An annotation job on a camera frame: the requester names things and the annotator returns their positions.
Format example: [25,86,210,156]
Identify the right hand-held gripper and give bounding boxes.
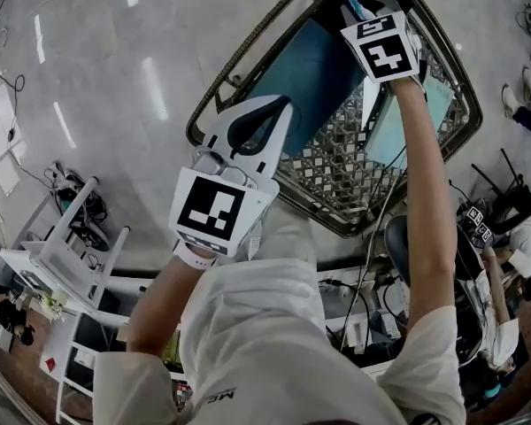
[339,0,426,128]

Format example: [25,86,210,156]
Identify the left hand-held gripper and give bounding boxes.
[167,95,296,257]

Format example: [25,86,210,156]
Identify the dark blue item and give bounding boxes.
[246,18,369,158]

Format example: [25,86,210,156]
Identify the woven rattan box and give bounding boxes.
[185,0,484,239]

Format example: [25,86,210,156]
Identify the light teal item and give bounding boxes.
[365,73,455,173]

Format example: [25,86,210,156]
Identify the person's right forearm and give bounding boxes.
[387,77,459,328]

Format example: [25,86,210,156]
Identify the person's left forearm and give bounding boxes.
[126,254,214,359]

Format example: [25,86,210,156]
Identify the person's beige trousers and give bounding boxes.
[246,199,320,267]

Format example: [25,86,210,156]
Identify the white wristband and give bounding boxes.
[172,239,219,273]

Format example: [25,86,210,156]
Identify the dark round chair seat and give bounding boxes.
[382,214,426,285]

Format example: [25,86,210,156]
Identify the white desk with power strips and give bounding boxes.
[317,267,411,356]

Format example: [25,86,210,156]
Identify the person's white shirt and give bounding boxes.
[92,257,468,425]

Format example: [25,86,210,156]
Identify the white wooden stool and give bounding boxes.
[0,174,132,325]

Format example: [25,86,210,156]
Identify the black folding stand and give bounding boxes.
[470,147,531,235]

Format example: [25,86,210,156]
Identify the white artificial flowers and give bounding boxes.
[38,293,68,323]

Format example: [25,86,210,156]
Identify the black device on shelf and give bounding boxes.
[0,283,37,348]

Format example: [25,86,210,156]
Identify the tangle of black cables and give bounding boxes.
[42,160,112,252]

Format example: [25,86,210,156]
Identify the black floor cable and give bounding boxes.
[0,0,27,143]

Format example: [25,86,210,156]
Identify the white shelf frame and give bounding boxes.
[55,312,132,421]

